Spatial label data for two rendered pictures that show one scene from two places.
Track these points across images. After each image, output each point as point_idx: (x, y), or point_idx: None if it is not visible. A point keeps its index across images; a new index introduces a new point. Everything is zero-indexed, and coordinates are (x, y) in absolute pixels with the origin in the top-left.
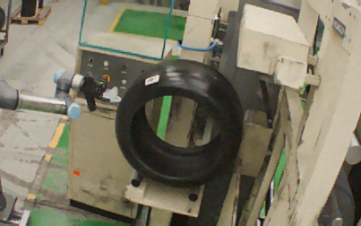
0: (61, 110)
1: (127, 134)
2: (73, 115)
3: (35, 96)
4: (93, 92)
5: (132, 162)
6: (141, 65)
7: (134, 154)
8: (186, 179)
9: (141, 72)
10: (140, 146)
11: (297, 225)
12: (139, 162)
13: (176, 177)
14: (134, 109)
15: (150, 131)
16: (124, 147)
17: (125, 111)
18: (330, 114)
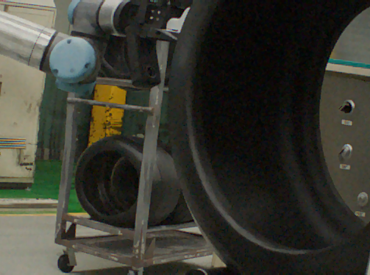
0: (35, 49)
1: (184, 103)
2: (65, 64)
3: None
4: (143, 23)
5: (193, 209)
6: None
7: (198, 173)
8: (334, 252)
9: None
10: (281, 222)
11: None
12: (209, 203)
13: (311, 250)
14: (203, 15)
15: (325, 184)
16: (175, 154)
17: (184, 28)
18: None
